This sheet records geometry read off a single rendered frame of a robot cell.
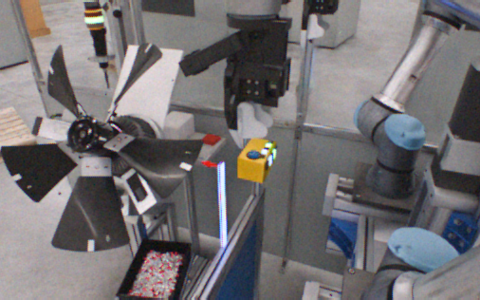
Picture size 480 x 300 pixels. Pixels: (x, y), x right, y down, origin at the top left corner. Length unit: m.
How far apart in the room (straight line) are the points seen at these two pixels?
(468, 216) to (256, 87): 0.58
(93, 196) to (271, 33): 0.83
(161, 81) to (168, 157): 0.44
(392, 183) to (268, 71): 0.75
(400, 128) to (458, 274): 0.63
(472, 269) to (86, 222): 0.97
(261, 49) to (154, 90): 0.93
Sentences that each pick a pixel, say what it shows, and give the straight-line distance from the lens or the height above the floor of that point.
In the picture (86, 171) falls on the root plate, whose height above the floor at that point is 1.11.
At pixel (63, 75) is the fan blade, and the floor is 1.35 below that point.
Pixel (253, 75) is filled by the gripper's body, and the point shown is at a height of 1.56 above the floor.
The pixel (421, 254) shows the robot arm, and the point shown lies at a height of 1.27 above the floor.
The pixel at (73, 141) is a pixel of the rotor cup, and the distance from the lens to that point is 1.14.
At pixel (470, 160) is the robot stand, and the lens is 0.84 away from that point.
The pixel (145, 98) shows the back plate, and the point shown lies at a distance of 1.37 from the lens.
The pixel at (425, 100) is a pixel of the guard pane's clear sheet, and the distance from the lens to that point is 1.53.
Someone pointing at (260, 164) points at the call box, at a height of 1.06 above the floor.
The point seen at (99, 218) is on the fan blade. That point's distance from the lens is 1.12.
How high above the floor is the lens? 1.71
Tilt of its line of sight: 32 degrees down
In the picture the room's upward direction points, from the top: straight up
